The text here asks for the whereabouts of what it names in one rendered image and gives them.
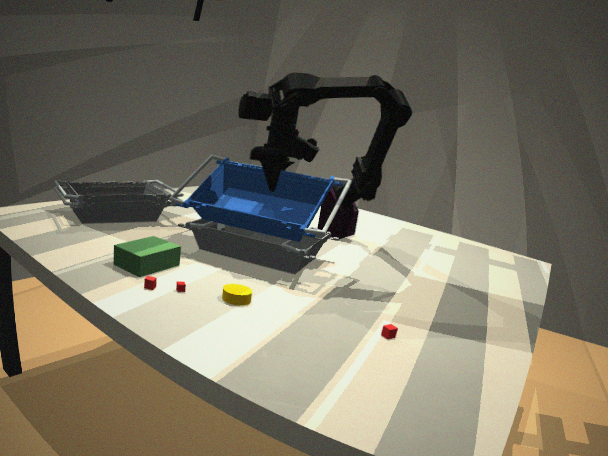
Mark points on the green block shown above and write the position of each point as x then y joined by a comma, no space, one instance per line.
146,256

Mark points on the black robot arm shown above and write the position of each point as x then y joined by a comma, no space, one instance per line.
302,89

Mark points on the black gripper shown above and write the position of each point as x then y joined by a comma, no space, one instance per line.
271,155

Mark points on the yellow short cylinder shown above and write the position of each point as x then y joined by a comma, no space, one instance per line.
236,294

